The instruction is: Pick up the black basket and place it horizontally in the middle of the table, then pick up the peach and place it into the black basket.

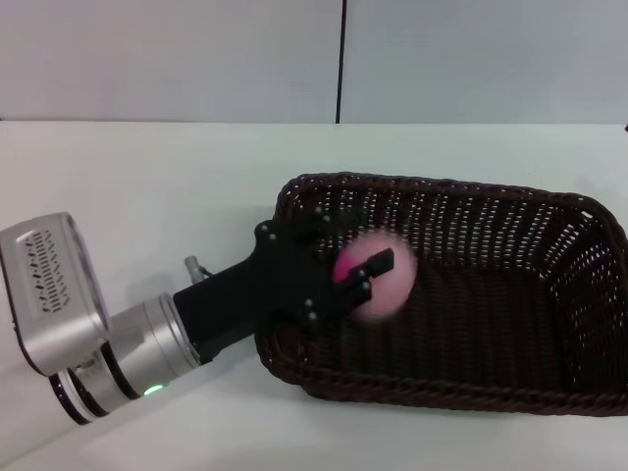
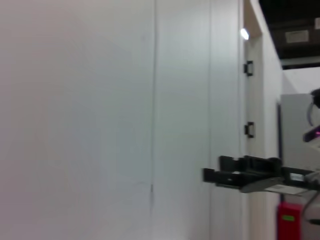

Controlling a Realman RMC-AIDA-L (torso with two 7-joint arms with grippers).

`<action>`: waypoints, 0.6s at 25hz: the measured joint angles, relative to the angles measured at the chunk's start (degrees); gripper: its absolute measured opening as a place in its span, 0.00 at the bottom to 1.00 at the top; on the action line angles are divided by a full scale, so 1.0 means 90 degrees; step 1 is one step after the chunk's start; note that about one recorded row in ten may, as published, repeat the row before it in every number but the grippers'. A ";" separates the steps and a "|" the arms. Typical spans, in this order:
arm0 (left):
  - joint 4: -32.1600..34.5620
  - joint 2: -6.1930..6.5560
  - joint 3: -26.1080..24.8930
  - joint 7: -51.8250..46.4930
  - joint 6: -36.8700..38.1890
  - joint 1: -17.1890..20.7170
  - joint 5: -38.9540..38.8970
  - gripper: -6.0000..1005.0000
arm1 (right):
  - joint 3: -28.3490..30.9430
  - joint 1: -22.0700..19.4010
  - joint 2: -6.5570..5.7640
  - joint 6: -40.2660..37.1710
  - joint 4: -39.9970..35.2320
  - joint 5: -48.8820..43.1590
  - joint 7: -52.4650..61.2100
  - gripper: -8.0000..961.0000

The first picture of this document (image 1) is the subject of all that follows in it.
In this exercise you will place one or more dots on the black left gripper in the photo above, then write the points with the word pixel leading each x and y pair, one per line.
pixel 275 275

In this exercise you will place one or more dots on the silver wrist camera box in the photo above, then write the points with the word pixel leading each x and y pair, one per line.
pixel 44 289

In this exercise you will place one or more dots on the pink ball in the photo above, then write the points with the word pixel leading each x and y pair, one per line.
pixel 392 294

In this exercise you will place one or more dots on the dark woven plastic basket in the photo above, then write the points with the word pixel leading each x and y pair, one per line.
pixel 490 324

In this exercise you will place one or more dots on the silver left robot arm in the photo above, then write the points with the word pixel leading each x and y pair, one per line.
pixel 142 338

